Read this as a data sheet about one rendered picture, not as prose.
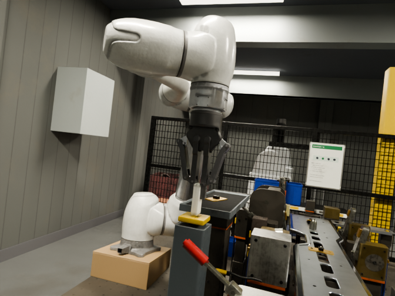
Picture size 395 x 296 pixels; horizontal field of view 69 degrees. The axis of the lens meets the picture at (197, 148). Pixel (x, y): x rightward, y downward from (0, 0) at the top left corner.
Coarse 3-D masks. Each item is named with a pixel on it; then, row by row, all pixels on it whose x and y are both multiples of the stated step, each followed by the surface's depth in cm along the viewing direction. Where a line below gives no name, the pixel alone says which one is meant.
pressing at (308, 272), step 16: (304, 224) 142; (320, 224) 147; (320, 240) 117; (336, 240) 120; (304, 256) 95; (336, 256) 98; (304, 272) 81; (320, 272) 83; (336, 272) 84; (352, 272) 85; (304, 288) 71; (320, 288) 72; (352, 288) 74
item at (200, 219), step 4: (188, 212) 69; (180, 216) 64; (184, 216) 64; (188, 216) 65; (192, 216) 65; (196, 216) 66; (200, 216) 66; (204, 216) 66; (208, 216) 67; (180, 220) 64; (184, 220) 64; (188, 220) 63; (192, 220) 63; (196, 220) 63; (200, 220) 63; (204, 220) 63; (208, 220) 66; (192, 224) 65; (196, 224) 63; (200, 224) 62; (204, 224) 63
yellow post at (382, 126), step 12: (384, 84) 196; (384, 96) 193; (384, 108) 190; (384, 120) 189; (384, 132) 189; (384, 144) 189; (384, 156) 188; (384, 180) 188; (372, 192) 197; (372, 204) 194; (384, 204) 187; (372, 216) 191; (384, 216) 187; (372, 240) 189
